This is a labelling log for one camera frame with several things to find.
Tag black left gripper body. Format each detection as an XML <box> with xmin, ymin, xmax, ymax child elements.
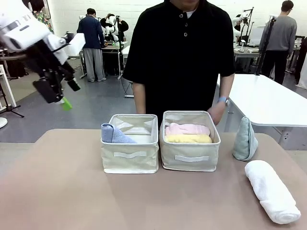
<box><xmin>25</xmin><ymin>40</ymin><xmax>75</xmax><ymax>89</ymax></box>

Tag blue cone towel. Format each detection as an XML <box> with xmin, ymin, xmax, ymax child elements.
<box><xmin>100</xmin><ymin>122</ymin><xmax>138</xmax><ymax>144</ymax></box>

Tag pink towel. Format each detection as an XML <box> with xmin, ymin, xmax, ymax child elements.
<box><xmin>165</xmin><ymin>122</ymin><xmax>212</xmax><ymax>136</ymax></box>

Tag yellow towel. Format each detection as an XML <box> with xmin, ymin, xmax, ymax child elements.
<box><xmin>165</xmin><ymin>134</ymin><xmax>213</xmax><ymax>144</ymax></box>

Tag green cone towel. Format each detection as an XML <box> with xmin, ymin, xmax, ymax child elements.
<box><xmin>232</xmin><ymin>116</ymin><xmax>259</xmax><ymax>161</ymax></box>

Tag white towel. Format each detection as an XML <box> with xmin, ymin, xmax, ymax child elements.
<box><xmin>244</xmin><ymin>160</ymin><xmax>301</xmax><ymax>225</ymax></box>

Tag person's right forearm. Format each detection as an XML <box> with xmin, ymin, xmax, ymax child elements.
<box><xmin>132</xmin><ymin>82</ymin><xmax>146</xmax><ymax>115</ymax></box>

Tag person's left forearm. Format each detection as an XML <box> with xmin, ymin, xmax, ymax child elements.
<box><xmin>217</xmin><ymin>72</ymin><xmax>235</xmax><ymax>100</ymax></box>

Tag person's left hand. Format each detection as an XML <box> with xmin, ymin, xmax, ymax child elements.
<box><xmin>207</xmin><ymin>102</ymin><xmax>227</xmax><ymax>126</ymax></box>

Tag black floor tripod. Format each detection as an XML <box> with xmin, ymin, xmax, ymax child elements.
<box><xmin>0</xmin><ymin>82</ymin><xmax>25</xmax><ymax>118</ymax></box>

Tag woman in floral shirt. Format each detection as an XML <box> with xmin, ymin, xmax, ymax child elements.
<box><xmin>30</xmin><ymin>0</ymin><xmax>55</xmax><ymax>34</ymax></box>

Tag person in navy sweater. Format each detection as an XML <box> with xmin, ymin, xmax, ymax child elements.
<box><xmin>76</xmin><ymin>8</ymin><xmax>107</xmax><ymax>83</ymax></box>

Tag background work desk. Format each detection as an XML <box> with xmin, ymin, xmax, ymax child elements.
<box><xmin>100</xmin><ymin>43</ymin><xmax>121</xmax><ymax>78</ymax></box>

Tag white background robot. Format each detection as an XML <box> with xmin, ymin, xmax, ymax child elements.
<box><xmin>231</xmin><ymin>11</ymin><xmax>249</xmax><ymax>46</ymax></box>
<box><xmin>103</xmin><ymin>15</ymin><xmax>120</xmax><ymax>42</ymax></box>

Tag person in black hoodie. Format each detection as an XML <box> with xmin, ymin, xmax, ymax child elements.
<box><xmin>100</xmin><ymin>13</ymin><xmax>130</xmax><ymax>44</ymax></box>

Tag cream fabric storage bin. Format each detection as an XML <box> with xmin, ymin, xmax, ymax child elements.
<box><xmin>100</xmin><ymin>114</ymin><xmax>160</xmax><ymax>174</ymax></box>
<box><xmin>159</xmin><ymin>110</ymin><xmax>222</xmax><ymax>173</ymax></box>

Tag person in black shirt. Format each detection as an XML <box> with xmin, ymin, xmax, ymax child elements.
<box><xmin>122</xmin><ymin>0</ymin><xmax>236</xmax><ymax>115</ymax></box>

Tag white table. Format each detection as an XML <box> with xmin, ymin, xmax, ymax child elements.
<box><xmin>216</xmin><ymin>73</ymin><xmax>307</xmax><ymax>128</ymax></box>

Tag black tripod stand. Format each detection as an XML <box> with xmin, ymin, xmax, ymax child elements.
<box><xmin>255</xmin><ymin>15</ymin><xmax>278</xmax><ymax>76</ymax></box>

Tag man in grey sweater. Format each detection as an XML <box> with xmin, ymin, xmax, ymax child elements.
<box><xmin>258</xmin><ymin>0</ymin><xmax>298</xmax><ymax>85</ymax></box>

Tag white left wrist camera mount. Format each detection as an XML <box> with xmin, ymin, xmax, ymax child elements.
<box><xmin>45</xmin><ymin>32</ymin><xmax>87</xmax><ymax>65</ymax></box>

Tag white shelf frame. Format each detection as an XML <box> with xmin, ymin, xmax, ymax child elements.
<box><xmin>0</xmin><ymin>64</ymin><xmax>17</xmax><ymax>108</ymax></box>

